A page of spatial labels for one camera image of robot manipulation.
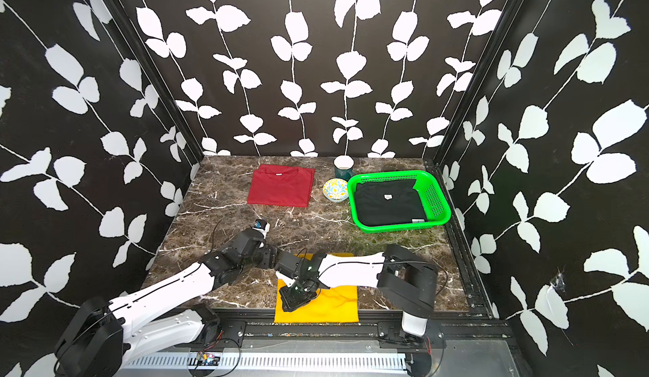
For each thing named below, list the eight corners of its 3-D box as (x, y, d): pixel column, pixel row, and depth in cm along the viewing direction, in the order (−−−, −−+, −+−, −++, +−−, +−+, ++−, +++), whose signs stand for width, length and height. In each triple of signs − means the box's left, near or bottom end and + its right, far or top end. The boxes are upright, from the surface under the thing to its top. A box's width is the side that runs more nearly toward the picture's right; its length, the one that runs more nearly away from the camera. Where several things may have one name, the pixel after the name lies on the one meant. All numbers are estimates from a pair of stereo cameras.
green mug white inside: (333, 186, 113) (333, 169, 105) (333, 170, 119) (333, 154, 111) (353, 186, 113) (355, 170, 105) (352, 170, 119) (353, 154, 111)
